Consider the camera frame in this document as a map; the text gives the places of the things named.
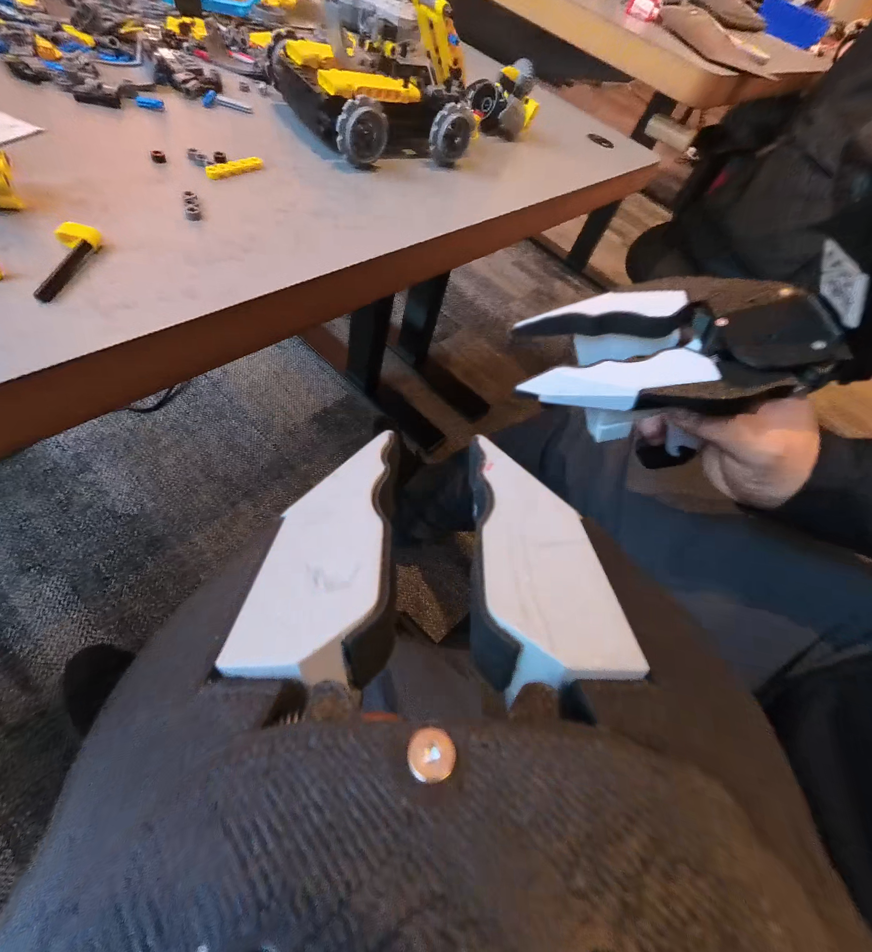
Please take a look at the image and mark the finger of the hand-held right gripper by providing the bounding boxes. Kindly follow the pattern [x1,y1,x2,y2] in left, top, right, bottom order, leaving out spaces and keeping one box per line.
[512,347,724,445]
[512,290,704,367]

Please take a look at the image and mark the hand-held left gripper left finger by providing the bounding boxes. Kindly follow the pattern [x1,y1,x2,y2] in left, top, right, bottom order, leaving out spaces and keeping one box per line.
[215,430,400,687]

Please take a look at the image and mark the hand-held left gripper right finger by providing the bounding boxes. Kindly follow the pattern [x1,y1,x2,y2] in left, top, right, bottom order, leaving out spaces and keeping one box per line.
[469,435,651,709]

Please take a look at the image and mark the black axle rod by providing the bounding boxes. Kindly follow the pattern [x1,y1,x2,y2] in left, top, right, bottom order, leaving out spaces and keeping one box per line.
[33,241,95,304]

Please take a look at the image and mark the person's right forearm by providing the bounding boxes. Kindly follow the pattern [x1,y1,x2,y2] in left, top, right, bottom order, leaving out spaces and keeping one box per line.
[741,427,872,574]

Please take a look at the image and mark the black desk leg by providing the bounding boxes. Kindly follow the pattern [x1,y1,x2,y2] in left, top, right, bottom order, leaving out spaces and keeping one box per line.
[345,294,397,399]
[397,271,453,367]

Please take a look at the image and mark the person's right hand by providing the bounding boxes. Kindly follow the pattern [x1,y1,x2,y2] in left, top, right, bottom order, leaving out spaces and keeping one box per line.
[639,396,825,512]

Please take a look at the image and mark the black hooded jacket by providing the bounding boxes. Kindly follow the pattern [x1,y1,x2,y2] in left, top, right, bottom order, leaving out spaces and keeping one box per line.
[625,0,872,298]

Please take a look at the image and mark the dark shoe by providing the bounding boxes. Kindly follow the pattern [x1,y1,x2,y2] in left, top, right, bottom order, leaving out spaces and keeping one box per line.
[395,454,479,545]

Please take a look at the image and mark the person's black trousers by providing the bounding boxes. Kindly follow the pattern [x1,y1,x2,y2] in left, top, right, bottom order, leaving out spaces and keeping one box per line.
[480,405,872,696]

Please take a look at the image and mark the black flat floor bar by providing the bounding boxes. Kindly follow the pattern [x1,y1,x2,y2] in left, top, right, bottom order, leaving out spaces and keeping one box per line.
[422,363,492,426]
[375,385,449,460]

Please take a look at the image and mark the tan side table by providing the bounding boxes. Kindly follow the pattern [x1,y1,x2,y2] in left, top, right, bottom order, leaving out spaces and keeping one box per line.
[491,0,872,113]

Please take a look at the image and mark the dark cloth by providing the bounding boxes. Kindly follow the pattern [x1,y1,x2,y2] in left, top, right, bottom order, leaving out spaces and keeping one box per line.
[657,2,773,66]

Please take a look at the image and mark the blue flat object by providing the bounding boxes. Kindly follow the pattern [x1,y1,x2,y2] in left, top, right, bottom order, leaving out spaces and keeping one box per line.
[757,0,832,51]

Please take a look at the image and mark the yellow black toy vehicle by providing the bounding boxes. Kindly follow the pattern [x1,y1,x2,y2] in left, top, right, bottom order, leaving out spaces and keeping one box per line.
[267,0,542,170]

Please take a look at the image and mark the pile of building bricks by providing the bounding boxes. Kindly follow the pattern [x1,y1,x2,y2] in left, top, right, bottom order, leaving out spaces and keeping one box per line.
[0,0,277,114]

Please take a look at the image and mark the black cable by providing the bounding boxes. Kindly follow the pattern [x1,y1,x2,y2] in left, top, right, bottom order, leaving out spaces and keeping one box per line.
[127,381,185,415]

